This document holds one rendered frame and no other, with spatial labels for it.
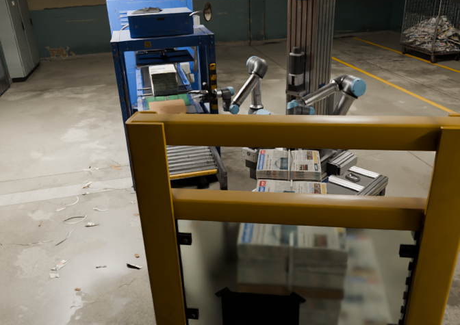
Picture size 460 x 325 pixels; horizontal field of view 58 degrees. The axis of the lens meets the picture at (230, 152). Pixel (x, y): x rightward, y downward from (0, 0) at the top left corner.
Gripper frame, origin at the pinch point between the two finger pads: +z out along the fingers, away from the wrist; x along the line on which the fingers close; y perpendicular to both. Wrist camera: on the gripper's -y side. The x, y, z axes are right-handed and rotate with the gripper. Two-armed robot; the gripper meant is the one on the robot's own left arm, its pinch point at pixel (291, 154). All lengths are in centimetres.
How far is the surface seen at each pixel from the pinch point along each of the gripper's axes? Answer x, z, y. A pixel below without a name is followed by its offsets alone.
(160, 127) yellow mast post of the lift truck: 29, 7, -190
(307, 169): -8.9, 10.4, -33.6
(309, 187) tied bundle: -9, 20, -52
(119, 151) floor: 219, -17, 228
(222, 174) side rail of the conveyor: 49, 14, 17
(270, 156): 13.1, 2.4, -20.3
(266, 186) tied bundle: 13, 21, -52
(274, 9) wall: 50, -452, 832
